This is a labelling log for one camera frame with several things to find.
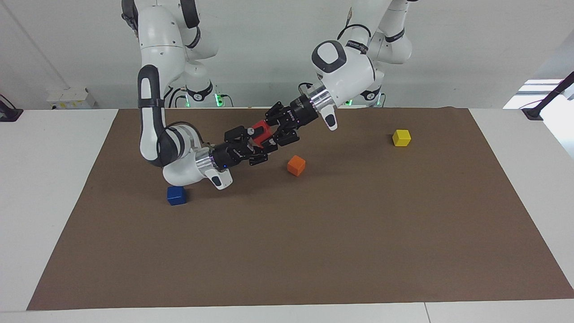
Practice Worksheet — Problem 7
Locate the black clamp stand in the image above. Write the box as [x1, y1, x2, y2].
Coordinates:
[522, 71, 574, 121]

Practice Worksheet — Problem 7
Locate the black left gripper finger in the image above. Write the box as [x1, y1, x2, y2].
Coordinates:
[264, 102, 292, 127]
[274, 127, 300, 148]

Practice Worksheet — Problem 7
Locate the red block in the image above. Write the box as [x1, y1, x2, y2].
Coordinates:
[251, 120, 273, 142]

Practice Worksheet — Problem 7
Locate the white wall box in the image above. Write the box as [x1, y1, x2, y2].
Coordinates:
[46, 87, 97, 109]

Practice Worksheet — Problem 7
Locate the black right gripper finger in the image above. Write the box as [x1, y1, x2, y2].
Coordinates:
[224, 126, 259, 147]
[248, 138, 278, 166]

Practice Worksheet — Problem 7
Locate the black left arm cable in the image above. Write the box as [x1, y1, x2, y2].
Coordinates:
[337, 23, 373, 42]

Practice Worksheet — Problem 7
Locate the orange block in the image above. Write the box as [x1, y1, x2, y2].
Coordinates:
[287, 155, 307, 177]

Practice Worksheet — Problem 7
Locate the brown table mat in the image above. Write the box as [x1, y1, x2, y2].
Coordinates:
[27, 107, 574, 311]

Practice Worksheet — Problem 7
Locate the blue block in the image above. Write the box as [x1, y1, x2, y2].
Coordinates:
[167, 185, 187, 206]

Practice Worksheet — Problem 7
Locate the black table clamp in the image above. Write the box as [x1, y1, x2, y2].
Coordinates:
[0, 94, 24, 122]

